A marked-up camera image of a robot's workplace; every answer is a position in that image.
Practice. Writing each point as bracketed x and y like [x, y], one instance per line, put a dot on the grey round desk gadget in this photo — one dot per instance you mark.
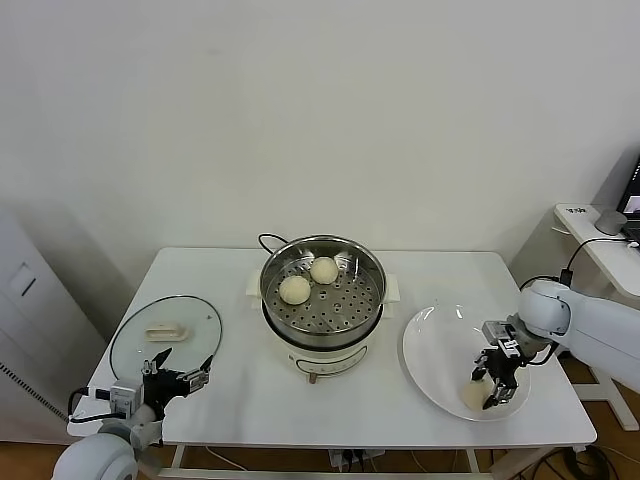
[611, 224]

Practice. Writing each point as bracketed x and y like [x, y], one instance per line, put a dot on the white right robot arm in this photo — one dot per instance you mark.
[590, 325]

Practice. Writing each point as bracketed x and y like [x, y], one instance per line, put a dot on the white power strip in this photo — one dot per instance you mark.
[350, 460]

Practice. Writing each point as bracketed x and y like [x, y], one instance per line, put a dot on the white steamed baozi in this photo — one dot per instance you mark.
[294, 290]
[324, 270]
[474, 395]

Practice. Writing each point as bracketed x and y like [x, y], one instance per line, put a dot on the dark open laptop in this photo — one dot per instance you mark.
[631, 200]

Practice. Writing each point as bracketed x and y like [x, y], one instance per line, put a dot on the cream electric cooking pot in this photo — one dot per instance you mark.
[325, 357]

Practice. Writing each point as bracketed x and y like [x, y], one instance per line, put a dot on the grey metal cabinet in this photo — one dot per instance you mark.
[30, 325]

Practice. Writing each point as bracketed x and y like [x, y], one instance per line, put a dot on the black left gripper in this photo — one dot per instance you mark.
[162, 387]

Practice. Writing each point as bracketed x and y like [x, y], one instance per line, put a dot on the round glass pot lid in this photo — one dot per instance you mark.
[200, 330]

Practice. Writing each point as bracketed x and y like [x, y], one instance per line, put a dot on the white side desk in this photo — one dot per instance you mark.
[575, 225]

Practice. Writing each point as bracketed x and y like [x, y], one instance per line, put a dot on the perforated steel steamer basket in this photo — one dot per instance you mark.
[345, 310]

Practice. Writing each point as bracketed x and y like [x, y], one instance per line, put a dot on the white rectangular table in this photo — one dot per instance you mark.
[310, 415]

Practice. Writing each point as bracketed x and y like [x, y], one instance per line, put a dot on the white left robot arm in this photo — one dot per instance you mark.
[90, 457]

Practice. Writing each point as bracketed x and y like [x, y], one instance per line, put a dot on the large white round plate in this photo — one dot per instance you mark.
[440, 370]

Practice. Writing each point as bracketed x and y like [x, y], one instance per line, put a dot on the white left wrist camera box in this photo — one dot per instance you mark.
[122, 397]

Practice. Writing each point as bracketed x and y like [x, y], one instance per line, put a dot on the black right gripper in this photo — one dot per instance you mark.
[502, 367]

